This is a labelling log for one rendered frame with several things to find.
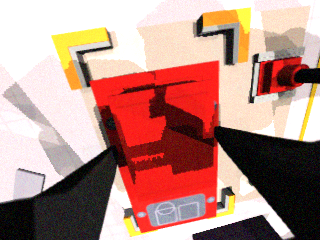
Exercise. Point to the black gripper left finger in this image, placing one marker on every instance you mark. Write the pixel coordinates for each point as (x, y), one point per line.
(72, 209)

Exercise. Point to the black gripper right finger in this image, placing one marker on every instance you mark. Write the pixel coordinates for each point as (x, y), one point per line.
(285, 172)

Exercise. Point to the yellow rectangular frame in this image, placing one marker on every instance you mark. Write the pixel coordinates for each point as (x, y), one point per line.
(308, 110)

